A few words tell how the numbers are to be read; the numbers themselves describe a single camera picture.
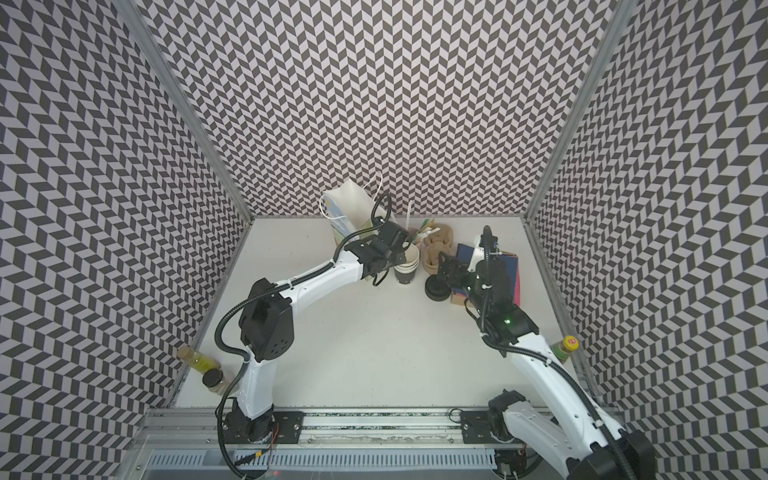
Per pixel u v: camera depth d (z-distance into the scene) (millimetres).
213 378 709
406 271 898
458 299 917
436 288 937
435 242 1039
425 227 906
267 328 498
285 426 735
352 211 1014
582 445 389
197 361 737
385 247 694
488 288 530
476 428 728
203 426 738
